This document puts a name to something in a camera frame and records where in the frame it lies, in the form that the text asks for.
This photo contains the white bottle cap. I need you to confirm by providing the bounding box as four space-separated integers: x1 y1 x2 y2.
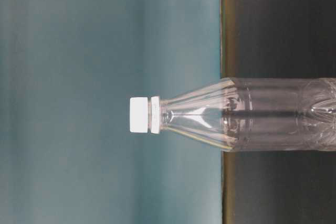
130 97 149 133

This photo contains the clear plastic bottle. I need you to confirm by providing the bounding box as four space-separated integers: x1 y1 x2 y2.
148 78 335 152

